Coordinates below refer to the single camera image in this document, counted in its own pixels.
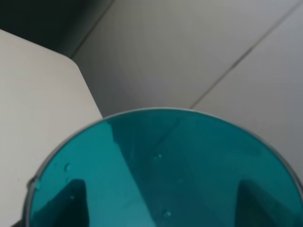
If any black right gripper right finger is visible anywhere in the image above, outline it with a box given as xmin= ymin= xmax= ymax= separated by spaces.
xmin=236 ymin=180 xmax=303 ymax=227

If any teal translucent plastic cup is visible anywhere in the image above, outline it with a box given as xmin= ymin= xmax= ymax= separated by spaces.
xmin=20 ymin=108 xmax=303 ymax=227

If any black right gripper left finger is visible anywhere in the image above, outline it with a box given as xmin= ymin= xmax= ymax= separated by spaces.
xmin=30 ymin=179 xmax=89 ymax=227

